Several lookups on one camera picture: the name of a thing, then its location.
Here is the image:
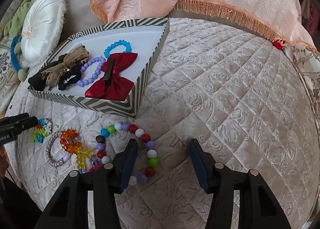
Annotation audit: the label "blue bead bracelet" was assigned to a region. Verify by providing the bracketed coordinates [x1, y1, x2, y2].
[103, 39, 133, 59]

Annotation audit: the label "neon star bead bracelet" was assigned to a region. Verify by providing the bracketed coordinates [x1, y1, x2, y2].
[31, 117, 54, 144]

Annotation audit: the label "grey woven bangle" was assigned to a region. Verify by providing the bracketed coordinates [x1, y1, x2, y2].
[45, 131, 71, 168]

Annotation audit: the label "person's left hand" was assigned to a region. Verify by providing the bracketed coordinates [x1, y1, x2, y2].
[0, 145, 9, 178]

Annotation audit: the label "black velvet case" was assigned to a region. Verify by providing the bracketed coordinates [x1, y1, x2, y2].
[28, 60, 62, 91]

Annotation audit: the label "multicolour round bead bracelet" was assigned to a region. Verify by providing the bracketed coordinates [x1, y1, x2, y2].
[95, 122, 161, 186]

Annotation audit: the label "striped black white tray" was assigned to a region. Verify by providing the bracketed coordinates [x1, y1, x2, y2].
[28, 18, 170, 118]

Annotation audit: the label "floral tapestry pillow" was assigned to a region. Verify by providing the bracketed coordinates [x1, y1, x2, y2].
[0, 37, 20, 118]

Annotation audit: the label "quilted pale pink bedspread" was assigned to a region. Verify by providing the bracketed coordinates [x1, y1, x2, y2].
[116, 18, 319, 228]

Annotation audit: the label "black scrunchie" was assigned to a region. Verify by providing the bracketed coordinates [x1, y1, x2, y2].
[58, 65, 82, 91]

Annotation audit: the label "orange yellow crystal bracelet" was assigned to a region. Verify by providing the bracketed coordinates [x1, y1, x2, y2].
[59, 129, 94, 170]

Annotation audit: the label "leopard tan bow clip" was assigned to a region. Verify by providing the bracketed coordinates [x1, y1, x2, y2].
[42, 44, 89, 87]

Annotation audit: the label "round white satin cushion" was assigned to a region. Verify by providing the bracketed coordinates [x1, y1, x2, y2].
[21, 0, 67, 66]

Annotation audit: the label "purple bead bracelet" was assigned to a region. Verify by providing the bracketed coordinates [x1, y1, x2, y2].
[76, 56, 107, 88]

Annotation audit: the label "hanging clothes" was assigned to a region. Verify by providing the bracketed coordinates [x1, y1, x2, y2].
[299, 0, 319, 37]

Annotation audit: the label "red bow hair clip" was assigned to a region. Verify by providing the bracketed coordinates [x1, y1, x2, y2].
[85, 53, 138, 102]

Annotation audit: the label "red pompom tassel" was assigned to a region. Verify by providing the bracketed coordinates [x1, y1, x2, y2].
[272, 40, 285, 50]

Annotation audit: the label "green blue plush toy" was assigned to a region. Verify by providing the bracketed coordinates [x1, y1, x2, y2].
[4, 1, 32, 81]

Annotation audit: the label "floral cream bed cover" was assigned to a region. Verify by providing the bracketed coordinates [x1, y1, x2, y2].
[284, 45, 319, 135]

